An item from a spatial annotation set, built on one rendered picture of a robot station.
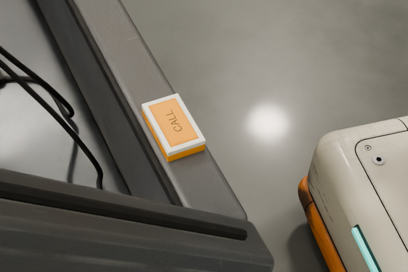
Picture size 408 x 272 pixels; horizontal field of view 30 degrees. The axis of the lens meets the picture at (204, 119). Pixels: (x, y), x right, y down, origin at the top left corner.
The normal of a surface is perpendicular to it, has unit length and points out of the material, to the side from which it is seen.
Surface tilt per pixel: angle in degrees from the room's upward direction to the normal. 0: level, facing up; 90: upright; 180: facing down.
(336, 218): 90
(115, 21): 0
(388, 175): 0
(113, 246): 90
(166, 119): 0
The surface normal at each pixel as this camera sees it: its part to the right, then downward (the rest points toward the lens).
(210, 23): 0.06, -0.64
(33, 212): 0.66, -0.67
